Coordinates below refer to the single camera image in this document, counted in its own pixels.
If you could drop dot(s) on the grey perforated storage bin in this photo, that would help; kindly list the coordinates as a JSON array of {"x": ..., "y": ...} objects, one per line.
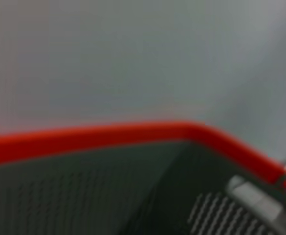
[{"x": 84, "y": 191}]

